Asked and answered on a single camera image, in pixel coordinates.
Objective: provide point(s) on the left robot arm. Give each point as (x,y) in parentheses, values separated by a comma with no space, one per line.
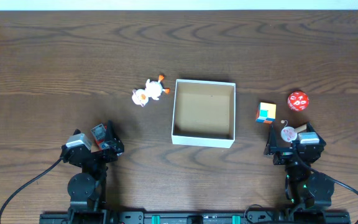
(87,189)

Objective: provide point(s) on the red toy car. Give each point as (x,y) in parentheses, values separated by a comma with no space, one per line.
(99,134)

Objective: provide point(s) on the colourful puzzle cube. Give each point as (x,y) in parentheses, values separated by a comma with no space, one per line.
(266,113)

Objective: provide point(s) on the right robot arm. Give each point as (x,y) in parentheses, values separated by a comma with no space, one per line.
(303,186)

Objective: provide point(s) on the white cardboard box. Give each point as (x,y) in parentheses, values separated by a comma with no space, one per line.
(204,113)

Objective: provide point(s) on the white duck toy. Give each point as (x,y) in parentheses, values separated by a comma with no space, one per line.
(153,90)

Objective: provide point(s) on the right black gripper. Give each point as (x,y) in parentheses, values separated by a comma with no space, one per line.
(284,154)

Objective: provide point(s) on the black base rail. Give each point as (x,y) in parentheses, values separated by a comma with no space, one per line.
(252,216)

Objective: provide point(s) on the red ball with letters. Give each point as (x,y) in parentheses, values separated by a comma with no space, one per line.
(298,101)

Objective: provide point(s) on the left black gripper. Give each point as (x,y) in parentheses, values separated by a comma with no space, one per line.
(98,154)

